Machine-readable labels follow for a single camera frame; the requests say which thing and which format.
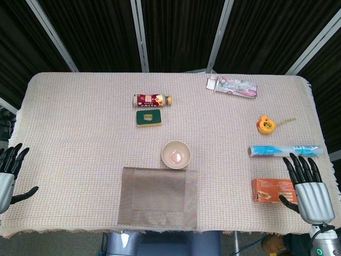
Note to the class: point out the Costa coffee bottle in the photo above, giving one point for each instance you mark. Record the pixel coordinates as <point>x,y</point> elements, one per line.
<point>149,100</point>

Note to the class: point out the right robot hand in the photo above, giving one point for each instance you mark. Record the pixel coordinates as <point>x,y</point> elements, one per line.
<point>314,200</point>

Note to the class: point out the blue white wrap roll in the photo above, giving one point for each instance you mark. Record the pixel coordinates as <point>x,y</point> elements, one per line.
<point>282,151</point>

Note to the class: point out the aluminium screen post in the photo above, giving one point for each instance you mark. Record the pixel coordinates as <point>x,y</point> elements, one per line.
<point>52,34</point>
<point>335,155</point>
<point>219,34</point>
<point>314,44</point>
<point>140,34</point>
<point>8,105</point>

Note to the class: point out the green yellow sponge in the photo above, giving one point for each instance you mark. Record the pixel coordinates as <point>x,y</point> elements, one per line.
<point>141,118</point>

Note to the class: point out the orange cardboard box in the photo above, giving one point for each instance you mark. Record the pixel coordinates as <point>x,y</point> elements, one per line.
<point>271,189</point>

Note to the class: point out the metal table leg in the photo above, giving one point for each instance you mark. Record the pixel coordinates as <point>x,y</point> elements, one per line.
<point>236,244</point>

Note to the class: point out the yellow tape measure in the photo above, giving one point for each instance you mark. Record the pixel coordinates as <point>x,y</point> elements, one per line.
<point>265,125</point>

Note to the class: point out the brown woven placemat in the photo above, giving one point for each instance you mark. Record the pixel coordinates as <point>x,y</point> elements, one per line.
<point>158,197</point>

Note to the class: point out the dark pleated screen panel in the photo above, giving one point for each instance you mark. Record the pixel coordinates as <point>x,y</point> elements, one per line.
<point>327,88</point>
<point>266,34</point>
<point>96,34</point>
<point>21,53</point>
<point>181,34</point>

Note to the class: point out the tan brown shoe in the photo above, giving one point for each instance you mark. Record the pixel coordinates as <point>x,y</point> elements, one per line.
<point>274,244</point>

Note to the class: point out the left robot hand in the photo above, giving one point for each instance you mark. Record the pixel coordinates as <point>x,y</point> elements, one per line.
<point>6,186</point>

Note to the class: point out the floral printed carton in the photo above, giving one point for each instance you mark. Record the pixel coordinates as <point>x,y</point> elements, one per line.
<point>234,86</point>

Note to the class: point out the beige woven tablecloth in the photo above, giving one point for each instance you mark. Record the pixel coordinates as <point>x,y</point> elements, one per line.
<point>80,133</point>

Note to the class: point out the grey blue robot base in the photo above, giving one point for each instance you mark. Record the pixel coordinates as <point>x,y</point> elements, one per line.
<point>165,244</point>

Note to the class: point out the beige bowl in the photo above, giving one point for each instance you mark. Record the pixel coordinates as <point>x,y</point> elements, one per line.
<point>176,156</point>

